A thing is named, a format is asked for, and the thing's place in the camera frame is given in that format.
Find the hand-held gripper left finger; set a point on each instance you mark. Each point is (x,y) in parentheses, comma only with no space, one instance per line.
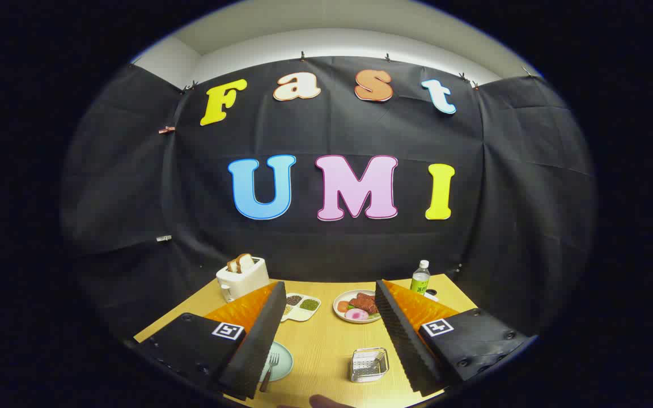
(258,345)

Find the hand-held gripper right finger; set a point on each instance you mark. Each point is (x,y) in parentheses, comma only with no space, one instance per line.
(403,340)

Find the silver fork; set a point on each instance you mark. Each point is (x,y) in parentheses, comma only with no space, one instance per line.
(270,371)

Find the teal round plate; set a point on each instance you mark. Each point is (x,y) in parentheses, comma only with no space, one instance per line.
(284,362)

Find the white divided tray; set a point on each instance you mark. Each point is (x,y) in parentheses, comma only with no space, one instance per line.
(299,313)

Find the pink round food slice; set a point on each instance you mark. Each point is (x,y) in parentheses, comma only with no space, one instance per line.
(356,314)

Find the small white saucer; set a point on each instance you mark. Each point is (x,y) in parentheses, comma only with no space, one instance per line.
(432,295)

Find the brown steak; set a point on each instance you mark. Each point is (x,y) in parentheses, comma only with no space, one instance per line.
(364,302)

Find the pile of dark beans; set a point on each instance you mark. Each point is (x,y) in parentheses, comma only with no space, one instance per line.
(294,300)

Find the green label drink bottle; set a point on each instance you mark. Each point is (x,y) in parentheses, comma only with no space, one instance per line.
(420,280)

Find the white toaster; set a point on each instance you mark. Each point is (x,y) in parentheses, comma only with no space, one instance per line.
(244,281)

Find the pile of green beans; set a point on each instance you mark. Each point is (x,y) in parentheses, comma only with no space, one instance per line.
(309,304)

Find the white oval food plate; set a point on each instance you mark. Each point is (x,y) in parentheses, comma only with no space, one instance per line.
(339,313)

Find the orange tomato slice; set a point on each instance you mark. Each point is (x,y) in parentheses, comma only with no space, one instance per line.
(343,306)

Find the toast bread slice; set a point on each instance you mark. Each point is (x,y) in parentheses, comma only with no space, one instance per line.
(245,262)
(232,266)

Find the pink clip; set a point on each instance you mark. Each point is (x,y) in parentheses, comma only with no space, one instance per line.
(166,130)

